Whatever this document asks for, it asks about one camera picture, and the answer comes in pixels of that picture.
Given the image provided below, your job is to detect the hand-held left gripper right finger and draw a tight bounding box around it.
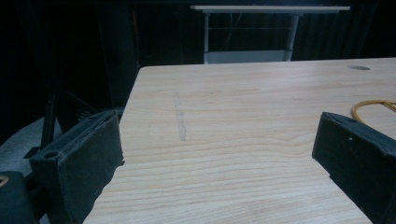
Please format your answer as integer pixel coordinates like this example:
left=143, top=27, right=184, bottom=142
left=311, top=111, right=396, bottom=224

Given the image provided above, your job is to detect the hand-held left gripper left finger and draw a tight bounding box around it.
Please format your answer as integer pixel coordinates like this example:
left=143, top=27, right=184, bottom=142
left=28, top=109, right=125, bottom=224

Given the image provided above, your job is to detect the black tripod stand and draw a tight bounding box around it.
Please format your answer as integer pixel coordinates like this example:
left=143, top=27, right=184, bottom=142
left=23, top=92, right=101, bottom=160

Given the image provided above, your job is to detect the yellow rubber band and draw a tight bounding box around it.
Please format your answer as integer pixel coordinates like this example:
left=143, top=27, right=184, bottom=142
left=350, top=99, right=396, bottom=124

